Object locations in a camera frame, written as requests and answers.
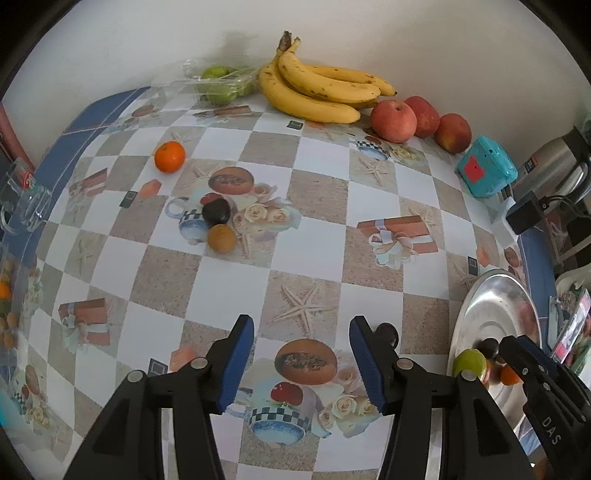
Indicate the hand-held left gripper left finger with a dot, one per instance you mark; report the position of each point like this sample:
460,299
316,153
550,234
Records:
238,360

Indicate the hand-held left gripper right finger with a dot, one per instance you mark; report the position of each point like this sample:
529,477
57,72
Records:
367,364

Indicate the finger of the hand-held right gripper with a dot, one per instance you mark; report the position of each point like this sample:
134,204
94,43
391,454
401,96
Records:
517,362
542,360

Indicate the dark round fruit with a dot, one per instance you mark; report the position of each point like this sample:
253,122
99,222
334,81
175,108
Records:
216,212
489,347

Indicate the green mango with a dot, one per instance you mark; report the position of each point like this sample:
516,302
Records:
468,363

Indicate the round metal plate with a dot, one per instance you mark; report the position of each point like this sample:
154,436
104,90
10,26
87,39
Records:
489,314

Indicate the plastic bag of green fruits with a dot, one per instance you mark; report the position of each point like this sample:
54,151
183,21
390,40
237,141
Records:
221,83

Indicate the colorful snack packet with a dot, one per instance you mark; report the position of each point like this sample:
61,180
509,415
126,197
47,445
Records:
575,327

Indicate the brown round fruit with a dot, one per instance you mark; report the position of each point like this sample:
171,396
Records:
222,238

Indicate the black power adapter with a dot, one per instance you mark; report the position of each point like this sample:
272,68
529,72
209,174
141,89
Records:
526,214

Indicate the teal plastic box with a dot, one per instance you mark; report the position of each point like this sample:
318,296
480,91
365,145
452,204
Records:
485,168

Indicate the steel thermos jug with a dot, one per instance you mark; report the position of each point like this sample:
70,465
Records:
551,161

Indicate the red apple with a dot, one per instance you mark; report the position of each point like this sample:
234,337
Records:
393,121
454,133
425,116

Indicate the clear plastic fruit container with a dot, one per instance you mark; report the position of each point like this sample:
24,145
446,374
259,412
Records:
7,300

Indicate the clear glass mug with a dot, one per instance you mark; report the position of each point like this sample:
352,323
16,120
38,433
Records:
25,198

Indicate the yellow banana bunch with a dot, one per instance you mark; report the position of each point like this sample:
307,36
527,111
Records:
318,87

